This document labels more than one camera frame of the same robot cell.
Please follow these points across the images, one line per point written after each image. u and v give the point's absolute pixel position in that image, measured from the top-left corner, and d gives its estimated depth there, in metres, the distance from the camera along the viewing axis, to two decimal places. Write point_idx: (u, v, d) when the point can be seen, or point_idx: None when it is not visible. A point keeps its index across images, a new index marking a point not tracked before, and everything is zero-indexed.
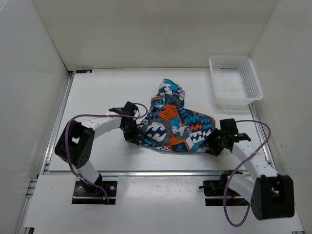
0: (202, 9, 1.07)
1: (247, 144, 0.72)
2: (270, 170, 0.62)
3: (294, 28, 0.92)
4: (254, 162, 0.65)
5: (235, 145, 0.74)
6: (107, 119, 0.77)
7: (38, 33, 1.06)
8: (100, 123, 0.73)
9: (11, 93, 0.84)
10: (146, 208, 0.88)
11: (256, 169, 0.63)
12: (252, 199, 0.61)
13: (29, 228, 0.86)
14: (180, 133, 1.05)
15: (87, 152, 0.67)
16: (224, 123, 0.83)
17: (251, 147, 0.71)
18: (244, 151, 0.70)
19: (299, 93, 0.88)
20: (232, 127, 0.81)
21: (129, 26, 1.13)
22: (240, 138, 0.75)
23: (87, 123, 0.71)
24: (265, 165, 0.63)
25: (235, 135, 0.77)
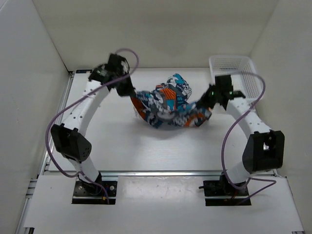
0: (202, 8, 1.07)
1: (242, 102, 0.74)
2: (263, 126, 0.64)
3: (294, 28, 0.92)
4: (249, 119, 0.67)
5: (229, 103, 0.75)
6: (88, 101, 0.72)
7: (38, 33, 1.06)
8: (82, 113, 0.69)
9: (11, 93, 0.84)
10: (146, 208, 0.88)
11: (250, 126, 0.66)
12: (244, 155, 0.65)
13: (29, 228, 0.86)
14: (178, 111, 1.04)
15: (87, 145, 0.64)
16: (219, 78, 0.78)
17: (246, 106, 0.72)
18: (239, 108, 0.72)
19: (299, 93, 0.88)
20: (228, 85, 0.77)
21: (129, 25, 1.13)
22: (234, 96, 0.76)
23: (70, 121, 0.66)
24: (259, 122, 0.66)
25: (230, 93, 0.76)
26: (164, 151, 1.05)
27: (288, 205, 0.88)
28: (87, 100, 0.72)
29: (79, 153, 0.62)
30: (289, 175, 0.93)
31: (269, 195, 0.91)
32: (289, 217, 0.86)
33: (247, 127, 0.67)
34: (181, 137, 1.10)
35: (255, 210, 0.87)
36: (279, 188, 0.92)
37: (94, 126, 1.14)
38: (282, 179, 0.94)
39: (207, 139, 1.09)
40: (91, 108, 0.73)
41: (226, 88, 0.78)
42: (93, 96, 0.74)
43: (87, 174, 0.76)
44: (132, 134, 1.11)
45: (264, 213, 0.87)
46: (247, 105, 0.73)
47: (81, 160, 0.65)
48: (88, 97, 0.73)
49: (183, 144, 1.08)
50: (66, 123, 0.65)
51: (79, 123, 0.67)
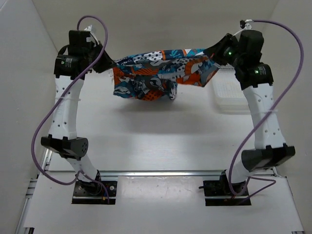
0: (202, 8, 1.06)
1: (265, 93, 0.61)
2: (278, 138, 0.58)
3: (294, 28, 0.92)
4: (266, 125, 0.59)
5: (250, 90, 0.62)
6: (67, 104, 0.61)
7: (38, 32, 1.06)
8: (66, 118, 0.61)
9: (11, 93, 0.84)
10: (146, 208, 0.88)
11: (263, 134, 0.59)
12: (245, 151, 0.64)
13: (29, 228, 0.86)
14: (170, 51, 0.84)
15: (81, 143, 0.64)
16: (248, 41, 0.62)
17: (270, 99, 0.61)
18: (260, 104, 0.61)
19: (299, 92, 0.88)
20: (255, 53, 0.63)
21: (128, 25, 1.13)
22: (260, 77, 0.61)
23: (56, 131, 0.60)
24: (276, 131, 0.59)
25: (256, 72, 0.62)
26: (164, 151, 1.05)
27: (287, 205, 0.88)
28: (65, 103, 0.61)
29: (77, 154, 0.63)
30: (289, 175, 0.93)
31: (269, 195, 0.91)
32: (289, 217, 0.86)
33: (260, 131, 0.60)
34: (181, 137, 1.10)
35: (255, 210, 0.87)
36: (279, 188, 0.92)
37: (94, 126, 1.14)
38: (282, 179, 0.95)
39: (206, 139, 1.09)
40: (73, 109, 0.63)
41: (250, 56, 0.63)
42: (68, 96, 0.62)
43: (86, 171, 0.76)
44: (132, 134, 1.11)
45: (264, 213, 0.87)
46: (270, 99, 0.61)
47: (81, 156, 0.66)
48: (64, 99, 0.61)
49: (183, 144, 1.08)
50: (53, 133, 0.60)
51: (68, 129, 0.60)
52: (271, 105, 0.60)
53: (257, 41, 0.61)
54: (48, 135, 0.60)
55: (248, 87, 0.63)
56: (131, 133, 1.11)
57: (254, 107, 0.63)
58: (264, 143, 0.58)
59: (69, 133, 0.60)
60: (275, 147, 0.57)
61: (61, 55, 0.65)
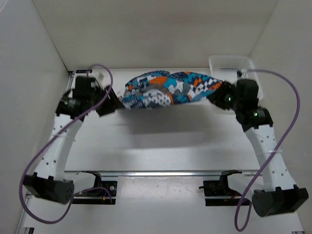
0: (202, 9, 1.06)
1: (267, 134, 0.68)
2: (286, 180, 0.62)
3: (294, 28, 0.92)
4: (273, 166, 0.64)
5: (252, 131, 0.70)
6: (60, 141, 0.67)
7: (38, 33, 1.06)
8: (56, 157, 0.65)
9: (11, 93, 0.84)
10: (146, 208, 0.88)
11: (271, 174, 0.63)
12: (256, 195, 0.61)
13: (29, 228, 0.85)
14: (177, 95, 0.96)
15: (68, 186, 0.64)
16: (245, 87, 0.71)
17: (272, 140, 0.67)
18: (263, 144, 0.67)
19: (299, 93, 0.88)
20: (252, 99, 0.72)
21: (129, 25, 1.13)
22: (259, 118, 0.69)
23: (44, 169, 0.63)
24: (283, 172, 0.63)
25: (255, 115, 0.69)
26: (164, 151, 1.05)
27: None
28: (59, 141, 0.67)
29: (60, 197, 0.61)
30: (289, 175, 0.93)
31: None
32: (289, 218, 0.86)
33: (267, 173, 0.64)
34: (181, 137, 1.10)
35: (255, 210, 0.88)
36: None
37: (94, 126, 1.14)
38: None
39: (206, 139, 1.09)
40: (65, 147, 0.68)
41: (248, 100, 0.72)
42: (64, 133, 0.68)
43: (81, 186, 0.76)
44: (132, 134, 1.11)
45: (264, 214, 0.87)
46: (272, 140, 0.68)
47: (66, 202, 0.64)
48: (59, 137, 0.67)
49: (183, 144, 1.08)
50: (38, 171, 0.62)
51: (54, 168, 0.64)
52: (274, 145, 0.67)
53: (252, 87, 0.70)
54: (35, 172, 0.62)
55: (250, 128, 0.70)
56: (131, 133, 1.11)
57: (258, 149, 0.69)
58: (274, 185, 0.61)
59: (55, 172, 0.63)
60: (285, 188, 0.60)
61: (65, 97, 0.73)
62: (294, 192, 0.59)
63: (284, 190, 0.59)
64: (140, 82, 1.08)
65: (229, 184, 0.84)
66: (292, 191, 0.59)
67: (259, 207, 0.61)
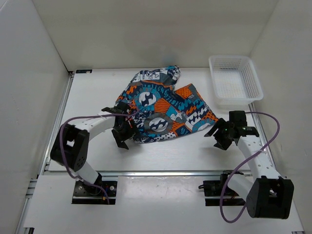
0: (202, 9, 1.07)
1: (254, 140, 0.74)
2: (273, 172, 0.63)
3: (294, 28, 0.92)
4: (258, 161, 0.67)
5: (241, 140, 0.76)
6: (100, 120, 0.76)
7: (38, 33, 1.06)
8: (94, 124, 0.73)
9: (11, 93, 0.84)
10: (146, 208, 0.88)
11: (258, 168, 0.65)
12: (249, 197, 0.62)
13: (29, 228, 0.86)
14: (180, 130, 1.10)
15: (83, 153, 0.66)
16: (234, 114, 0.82)
17: (257, 144, 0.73)
18: (250, 147, 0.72)
19: (299, 93, 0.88)
20: (242, 122, 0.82)
21: (128, 25, 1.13)
22: (248, 131, 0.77)
23: (81, 125, 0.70)
24: (269, 165, 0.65)
25: (243, 129, 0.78)
26: (164, 151, 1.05)
27: None
28: (100, 118, 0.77)
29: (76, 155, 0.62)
30: (289, 175, 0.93)
31: None
32: (288, 217, 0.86)
33: (255, 167, 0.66)
34: (181, 137, 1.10)
35: None
36: None
37: None
38: None
39: (206, 139, 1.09)
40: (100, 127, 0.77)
41: (239, 124, 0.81)
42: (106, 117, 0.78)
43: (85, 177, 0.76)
44: None
45: None
46: (258, 144, 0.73)
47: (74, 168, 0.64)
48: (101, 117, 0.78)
49: (183, 144, 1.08)
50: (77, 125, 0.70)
51: (88, 129, 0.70)
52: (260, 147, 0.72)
53: (239, 112, 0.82)
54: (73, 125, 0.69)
55: (240, 137, 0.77)
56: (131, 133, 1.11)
57: (247, 154, 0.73)
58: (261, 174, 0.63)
59: (88, 130, 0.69)
60: (270, 177, 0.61)
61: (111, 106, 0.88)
62: (279, 184, 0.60)
63: (271, 179, 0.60)
64: (135, 93, 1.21)
65: (230, 182, 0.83)
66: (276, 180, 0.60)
67: (252, 203, 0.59)
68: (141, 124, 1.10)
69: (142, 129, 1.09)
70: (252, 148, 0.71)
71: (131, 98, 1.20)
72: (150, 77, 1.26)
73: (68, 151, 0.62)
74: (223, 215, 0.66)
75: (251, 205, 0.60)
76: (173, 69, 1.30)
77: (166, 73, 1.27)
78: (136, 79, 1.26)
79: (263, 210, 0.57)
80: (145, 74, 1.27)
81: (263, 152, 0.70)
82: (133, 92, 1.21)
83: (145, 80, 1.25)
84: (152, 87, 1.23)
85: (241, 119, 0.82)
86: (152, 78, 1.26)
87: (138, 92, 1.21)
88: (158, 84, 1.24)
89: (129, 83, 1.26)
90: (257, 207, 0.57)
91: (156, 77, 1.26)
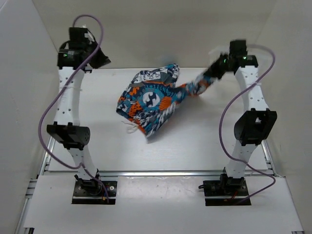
0: (201, 9, 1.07)
1: (251, 71, 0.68)
2: (263, 104, 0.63)
3: (292, 28, 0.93)
4: (251, 94, 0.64)
5: (239, 70, 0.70)
6: (70, 91, 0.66)
7: (38, 33, 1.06)
8: (70, 106, 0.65)
9: (11, 92, 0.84)
10: (146, 208, 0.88)
11: (249, 101, 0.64)
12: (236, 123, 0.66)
13: (29, 228, 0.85)
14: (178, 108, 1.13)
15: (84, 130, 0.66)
16: (233, 44, 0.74)
17: (255, 76, 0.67)
18: (246, 79, 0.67)
19: (298, 93, 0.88)
20: (242, 50, 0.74)
21: (128, 25, 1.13)
22: (247, 61, 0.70)
23: (61, 118, 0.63)
24: (260, 98, 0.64)
25: (243, 58, 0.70)
26: (164, 151, 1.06)
27: (287, 205, 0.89)
28: (68, 89, 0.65)
29: (80, 141, 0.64)
30: (288, 175, 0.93)
31: (269, 195, 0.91)
32: (288, 217, 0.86)
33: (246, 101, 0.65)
34: (180, 137, 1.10)
35: (255, 210, 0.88)
36: (278, 187, 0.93)
37: (94, 126, 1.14)
38: (281, 179, 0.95)
39: (206, 139, 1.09)
40: (76, 96, 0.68)
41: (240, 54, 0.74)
42: (71, 85, 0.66)
43: (87, 166, 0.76)
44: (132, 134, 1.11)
45: (264, 213, 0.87)
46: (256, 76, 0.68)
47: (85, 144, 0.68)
48: (67, 87, 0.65)
49: (183, 144, 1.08)
50: (58, 120, 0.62)
51: (72, 118, 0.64)
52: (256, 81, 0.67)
53: (240, 41, 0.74)
54: (54, 122, 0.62)
55: (238, 68, 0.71)
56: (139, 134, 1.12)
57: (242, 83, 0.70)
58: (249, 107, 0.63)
59: (73, 120, 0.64)
60: (258, 109, 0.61)
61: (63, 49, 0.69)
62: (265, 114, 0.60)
63: (258, 111, 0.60)
64: (138, 94, 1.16)
65: (227, 172, 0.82)
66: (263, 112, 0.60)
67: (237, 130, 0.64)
68: (147, 122, 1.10)
69: (149, 124, 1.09)
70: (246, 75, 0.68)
71: (135, 99, 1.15)
72: (150, 77, 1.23)
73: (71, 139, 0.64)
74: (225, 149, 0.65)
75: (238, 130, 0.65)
76: (172, 67, 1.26)
77: (166, 73, 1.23)
78: (137, 80, 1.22)
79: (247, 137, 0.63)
80: (146, 75, 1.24)
81: (259, 84, 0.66)
82: (136, 93, 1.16)
83: (146, 81, 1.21)
84: (154, 87, 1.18)
85: (241, 49, 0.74)
86: (153, 77, 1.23)
87: (141, 92, 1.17)
88: (159, 83, 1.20)
89: (131, 84, 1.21)
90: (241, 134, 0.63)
91: (156, 77, 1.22)
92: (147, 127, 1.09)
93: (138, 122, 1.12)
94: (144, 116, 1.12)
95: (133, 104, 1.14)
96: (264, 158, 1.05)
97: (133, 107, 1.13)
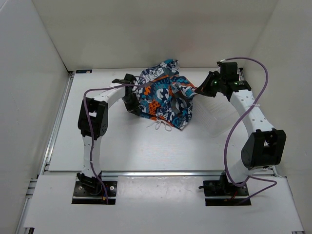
0: (202, 9, 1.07)
1: (246, 95, 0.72)
2: (266, 124, 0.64)
3: (293, 28, 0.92)
4: (252, 115, 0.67)
5: (234, 95, 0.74)
6: (114, 91, 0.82)
7: (38, 32, 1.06)
8: (109, 95, 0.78)
9: (11, 92, 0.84)
10: (146, 207, 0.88)
11: (252, 123, 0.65)
12: (244, 149, 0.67)
13: (29, 228, 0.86)
14: (181, 78, 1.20)
15: (105, 121, 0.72)
16: (225, 66, 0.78)
17: (251, 99, 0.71)
18: (243, 102, 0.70)
19: (299, 92, 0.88)
20: (233, 73, 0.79)
21: (128, 25, 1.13)
22: (240, 87, 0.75)
23: (98, 98, 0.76)
24: (263, 119, 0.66)
25: (235, 84, 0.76)
26: (164, 151, 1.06)
27: (287, 205, 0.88)
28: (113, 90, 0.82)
29: (100, 127, 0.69)
30: (289, 175, 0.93)
31: (269, 195, 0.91)
32: (288, 218, 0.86)
33: (250, 123, 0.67)
34: (181, 137, 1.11)
35: (255, 210, 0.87)
36: (279, 188, 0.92)
37: None
38: (282, 179, 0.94)
39: (206, 139, 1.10)
40: (113, 98, 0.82)
41: (230, 77, 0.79)
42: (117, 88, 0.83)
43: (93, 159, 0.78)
44: (133, 133, 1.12)
45: (264, 213, 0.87)
46: (251, 98, 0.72)
47: (99, 135, 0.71)
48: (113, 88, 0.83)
49: (184, 144, 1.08)
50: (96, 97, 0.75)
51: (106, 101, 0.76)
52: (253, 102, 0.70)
53: (231, 64, 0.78)
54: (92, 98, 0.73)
55: (232, 93, 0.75)
56: (168, 129, 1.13)
57: (240, 108, 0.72)
58: (255, 128, 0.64)
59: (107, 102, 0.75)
60: (264, 130, 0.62)
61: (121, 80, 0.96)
62: (272, 135, 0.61)
63: (264, 132, 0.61)
64: (149, 94, 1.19)
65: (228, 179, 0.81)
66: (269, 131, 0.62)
67: (247, 156, 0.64)
68: (172, 115, 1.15)
69: (176, 118, 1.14)
70: (242, 97, 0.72)
71: (151, 98, 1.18)
72: (155, 74, 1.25)
73: (93, 120, 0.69)
74: (224, 162, 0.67)
75: (247, 158, 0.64)
76: (172, 63, 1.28)
77: (166, 68, 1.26)
78: (145, 80, 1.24)
79: (258, 163, 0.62)
80: (148, 74, 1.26)
81: (257, 106, 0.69)
82: (150, 92, 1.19)
83: (153, 80, 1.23)
84: (160, 84, 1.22)
85: (232, 72, 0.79)
86: (157, 74, 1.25)
87: (155, 91, 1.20)
88: (164, 77, 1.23)
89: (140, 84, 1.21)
90: (252, 161, 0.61)
91: (160, 72, 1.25)
92: (176, 120, 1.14)
93: (163, 118, 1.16)
94: (165, 112, 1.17)
95: (150, 103, 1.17)
96: None
97: (152, 108, 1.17)
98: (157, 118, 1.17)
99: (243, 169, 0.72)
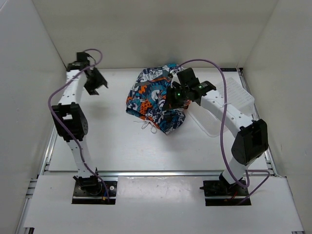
0: (201, 8, 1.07)
1: (216, 95, 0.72)
2: (245, 118, 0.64)
3: (293, 28, 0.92)
4: (230, 114, 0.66)
5: (203, 100, 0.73)
6: (75, 83, 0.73)
7: (38, 32, 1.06)
8: (74, 91, 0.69)
9: (11, 92, 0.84)
10: (146, 207, 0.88)
11: (233, 121, 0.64)
12: (233, 147, 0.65)
13: (29, 228, 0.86)
14: None
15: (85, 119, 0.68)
16: (182, 74, 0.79)
17: (221, 98, 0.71)
18: (215, 104, 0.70)
19: (299, 92, 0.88)
20: (192, 78, 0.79)
21: (128, 24, 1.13)
22: (205, 88, 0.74)
23: (65, 100, 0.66)
24: (240, 115, 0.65)
25: (200, 87, 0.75)
26: (164, 151, 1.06)
27: (287, 205, 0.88)
28: (74, 82, 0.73)
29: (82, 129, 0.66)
30: (289, 175, 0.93)
31: (269, 196, 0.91)
32: (288, 217, 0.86)
33: (230, 123, 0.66)
34: (180, 137, 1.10)
35: (255, 210, 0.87)
36: (279, 188, 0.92)
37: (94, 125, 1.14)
38: (282, 179, 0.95)
39: (206, 139, 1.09)
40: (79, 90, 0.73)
41: (192, 82, 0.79)
42: (76, 78, 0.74)
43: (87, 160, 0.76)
44: (132, 133, 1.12)
45: (263, 213, 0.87)
46: (221, 97, 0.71)
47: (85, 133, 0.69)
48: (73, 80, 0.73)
49: (183, 144, 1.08)
50: (62, 101, 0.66)
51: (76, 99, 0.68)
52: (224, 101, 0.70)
53: (187, 70, 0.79)
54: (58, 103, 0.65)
55: (201, 99, 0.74)
56: (154, 131, 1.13)
57: (214, 110, 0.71)
58: (238, 126, 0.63)
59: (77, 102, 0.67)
60: (246, 126, 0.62)
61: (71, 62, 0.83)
62: (253, 126, 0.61)
63: (247, 127, 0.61)
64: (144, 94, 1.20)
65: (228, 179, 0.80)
66: (251, 125, 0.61)
67: (240, 154, 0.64)
68: (161, 117, 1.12)
69: (163, 121, 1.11)
70: (211, 99, 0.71)
71: (145, 97, 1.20)
72: (154, 75, 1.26)
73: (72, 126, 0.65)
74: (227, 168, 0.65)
75: (241, 155, 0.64)
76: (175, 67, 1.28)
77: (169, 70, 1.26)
78: (144, 79, 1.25)
79: (251, 156, 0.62)
80: (149, 74, 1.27)
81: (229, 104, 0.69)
82: (145, 91, 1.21)
83: (152, 80, 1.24)
84: (157, 85, 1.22)
85: (191, 77, 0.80)
86: (156, 75, 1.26)
87: (150, 91, 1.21)
88: (162, 79, 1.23)
89: (138, 83, 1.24)
90: (246, 158, 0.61)
91: (159, 74, 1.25)
92: (163, 124, 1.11)
93: (151, 119, 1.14)
94: (155, 113, 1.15)
95: (143, 102, 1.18)
96: (264, 158, 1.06)
97: (144, 107, 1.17)
98: (146, 118, 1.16)
99: (238, 166, 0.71)
